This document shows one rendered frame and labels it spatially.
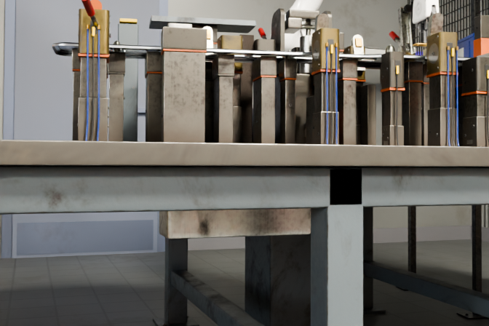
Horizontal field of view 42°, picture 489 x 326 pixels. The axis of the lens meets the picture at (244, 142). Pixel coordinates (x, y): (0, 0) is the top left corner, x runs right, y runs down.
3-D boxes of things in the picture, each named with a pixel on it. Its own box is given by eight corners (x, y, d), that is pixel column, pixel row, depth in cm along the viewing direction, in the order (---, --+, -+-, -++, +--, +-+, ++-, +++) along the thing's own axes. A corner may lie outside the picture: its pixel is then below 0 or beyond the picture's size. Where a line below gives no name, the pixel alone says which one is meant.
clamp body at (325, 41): (322, 151, 176) (322, 25, 177) (309, 152, 188) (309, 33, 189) (345, 151, 178) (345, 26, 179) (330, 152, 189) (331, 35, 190)
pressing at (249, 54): (49, 43, 175) (49, 37, 175) (57, 56, 197) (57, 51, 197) (503, 61, 203) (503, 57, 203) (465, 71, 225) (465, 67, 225)
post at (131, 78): (116, 151, 219) (117, 22, 220) (115, 151, 226) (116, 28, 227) (138, 151, 220) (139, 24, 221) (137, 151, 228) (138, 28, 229)
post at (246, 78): (239, 151, 216) (239, 33, 218) (236, 152, 221) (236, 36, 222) (253, 152, 217) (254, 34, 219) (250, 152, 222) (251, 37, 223)
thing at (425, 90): (423, 152, 207) (423, 63, 208) (418, 152, 211) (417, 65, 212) (443, 152, 209) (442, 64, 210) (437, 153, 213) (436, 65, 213)
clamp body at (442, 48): (444, 152, 181) (444, 29, 182) (424, 153, 192) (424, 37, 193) (466, 153, 182) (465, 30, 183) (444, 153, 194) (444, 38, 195)
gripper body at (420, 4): (408, -9, 215) (408, 25, 215) (423, -17, 205) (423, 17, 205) (428, -7, 217) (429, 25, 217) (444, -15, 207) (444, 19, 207)
